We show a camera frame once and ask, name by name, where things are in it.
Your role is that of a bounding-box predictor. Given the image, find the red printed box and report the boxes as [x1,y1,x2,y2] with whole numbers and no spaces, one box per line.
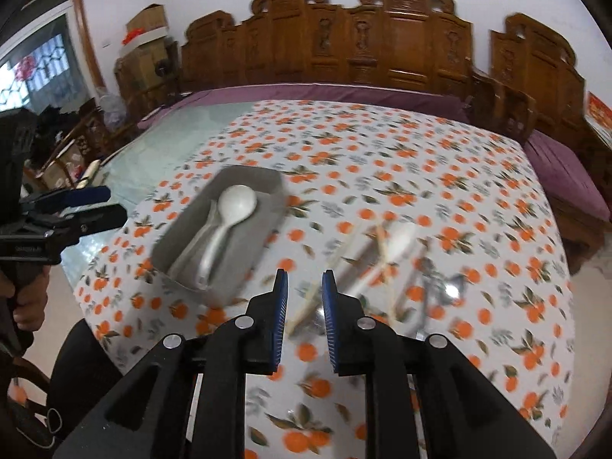
[586,92,612,146]

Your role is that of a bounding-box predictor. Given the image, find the carved wooden bench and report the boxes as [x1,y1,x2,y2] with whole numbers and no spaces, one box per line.
[179,0,479,94]

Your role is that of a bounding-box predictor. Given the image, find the purple bench cushion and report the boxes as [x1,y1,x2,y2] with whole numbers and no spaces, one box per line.
[138,83,472,130]

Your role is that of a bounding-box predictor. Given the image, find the pale green lace table cover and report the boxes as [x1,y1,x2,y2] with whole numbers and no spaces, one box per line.
[60,100,269,278]

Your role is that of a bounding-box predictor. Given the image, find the wooden armchair with clutter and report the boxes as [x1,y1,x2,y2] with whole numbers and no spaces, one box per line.
[38,100,144,189]

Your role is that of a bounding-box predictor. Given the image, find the orange fruit print tablecloth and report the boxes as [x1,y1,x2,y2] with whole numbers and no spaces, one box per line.
[74,99,575,459]

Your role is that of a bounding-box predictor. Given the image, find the small cardboard box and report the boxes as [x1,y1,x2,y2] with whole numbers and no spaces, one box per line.
[125,5,168,41]

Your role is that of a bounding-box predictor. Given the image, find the purple armchair cushion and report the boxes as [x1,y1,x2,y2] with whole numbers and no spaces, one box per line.
[523,129,612,223]

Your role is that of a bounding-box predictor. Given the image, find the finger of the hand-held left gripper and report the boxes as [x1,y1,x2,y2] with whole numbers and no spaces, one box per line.
[20,184,112,214]
[28,203,128,248]

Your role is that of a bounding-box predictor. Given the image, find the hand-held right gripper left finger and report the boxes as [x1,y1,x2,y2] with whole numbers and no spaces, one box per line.
[52,268,290,459]

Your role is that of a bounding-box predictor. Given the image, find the person's left hand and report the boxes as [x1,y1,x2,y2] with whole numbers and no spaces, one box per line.
[0,265,49,332]

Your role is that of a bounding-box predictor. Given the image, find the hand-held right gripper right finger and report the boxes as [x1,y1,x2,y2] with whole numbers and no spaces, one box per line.
[321,269,558,459]

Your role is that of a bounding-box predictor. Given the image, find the large brown cardboard box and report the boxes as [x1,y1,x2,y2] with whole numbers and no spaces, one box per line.
[115,41,180,111]

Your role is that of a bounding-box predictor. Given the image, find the person's black pants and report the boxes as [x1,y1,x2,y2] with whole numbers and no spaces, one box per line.
[45,318,132,445]

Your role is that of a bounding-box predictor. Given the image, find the window with metal grille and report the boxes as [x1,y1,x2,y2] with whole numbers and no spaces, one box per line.
[0,0,91,116]

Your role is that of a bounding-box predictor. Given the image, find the clear plastic bag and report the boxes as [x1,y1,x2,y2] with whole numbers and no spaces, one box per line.
[98,91,127,130]

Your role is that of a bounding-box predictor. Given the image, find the carved wooden armchair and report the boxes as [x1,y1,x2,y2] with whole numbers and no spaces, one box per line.
[471,13,612,273]

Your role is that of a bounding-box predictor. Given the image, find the grey metal tray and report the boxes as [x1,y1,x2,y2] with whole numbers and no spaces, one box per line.
[152,165,289,308]

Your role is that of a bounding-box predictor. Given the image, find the white plastic spoon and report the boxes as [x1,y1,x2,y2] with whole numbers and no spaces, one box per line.
[198,184,261,288]

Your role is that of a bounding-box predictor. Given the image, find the metal spoon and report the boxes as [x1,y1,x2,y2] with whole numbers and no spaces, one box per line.
[415,256,468,340]
[311,244,386,335]

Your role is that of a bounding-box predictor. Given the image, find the white box red print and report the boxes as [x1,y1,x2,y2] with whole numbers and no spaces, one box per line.
[117,26,168,58]

